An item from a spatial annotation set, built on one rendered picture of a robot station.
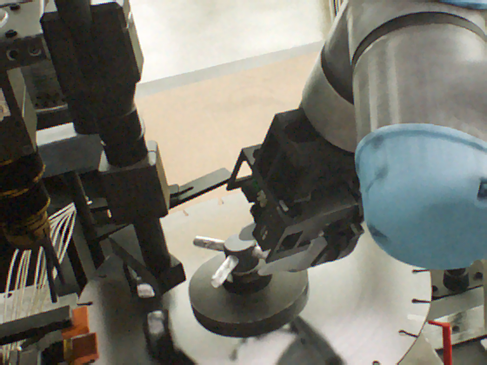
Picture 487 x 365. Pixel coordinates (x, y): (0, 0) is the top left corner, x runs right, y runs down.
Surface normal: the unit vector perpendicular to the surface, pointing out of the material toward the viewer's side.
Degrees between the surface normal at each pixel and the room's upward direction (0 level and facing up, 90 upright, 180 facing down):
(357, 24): 61
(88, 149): 90
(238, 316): 5
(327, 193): 32
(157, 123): 0
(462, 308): 0
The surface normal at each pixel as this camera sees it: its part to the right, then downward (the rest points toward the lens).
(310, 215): 0.29, -0.59
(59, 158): 0.26, 0.47
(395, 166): -0.71, -0.40
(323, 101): -0.76, 0.32
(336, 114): -0.57, 0.52
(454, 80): -0.12, -0.65
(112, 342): -0.14, -0.85
